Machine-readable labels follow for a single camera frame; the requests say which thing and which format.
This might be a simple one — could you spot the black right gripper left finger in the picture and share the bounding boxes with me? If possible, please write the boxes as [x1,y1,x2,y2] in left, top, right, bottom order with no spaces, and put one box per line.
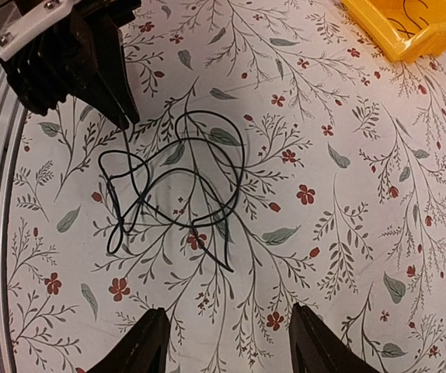
[88,308,171,373]

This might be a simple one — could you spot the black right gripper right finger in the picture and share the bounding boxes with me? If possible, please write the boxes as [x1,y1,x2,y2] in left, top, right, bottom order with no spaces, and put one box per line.
[289,303,378,373]

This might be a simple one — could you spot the floral table cloth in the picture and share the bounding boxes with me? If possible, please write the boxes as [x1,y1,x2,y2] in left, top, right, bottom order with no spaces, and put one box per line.
[7,1,446,372]

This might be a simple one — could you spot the brown thin cable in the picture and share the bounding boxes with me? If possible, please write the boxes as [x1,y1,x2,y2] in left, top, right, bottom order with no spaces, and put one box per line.
[388,0,430,40]

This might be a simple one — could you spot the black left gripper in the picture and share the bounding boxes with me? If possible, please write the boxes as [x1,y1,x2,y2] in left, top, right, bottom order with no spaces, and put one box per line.
[0,1,141,130]

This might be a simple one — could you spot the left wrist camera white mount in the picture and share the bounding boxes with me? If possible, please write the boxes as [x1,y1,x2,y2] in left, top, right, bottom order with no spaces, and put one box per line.
[0,0,80,61]

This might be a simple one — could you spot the right yellow plastic bin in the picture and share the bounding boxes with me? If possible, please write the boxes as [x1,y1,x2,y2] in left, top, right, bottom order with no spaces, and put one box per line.
[341,0,446,63]

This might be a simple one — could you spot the black cable pile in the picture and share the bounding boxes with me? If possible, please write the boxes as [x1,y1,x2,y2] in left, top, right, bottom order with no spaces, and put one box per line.
[97,77,247,274]

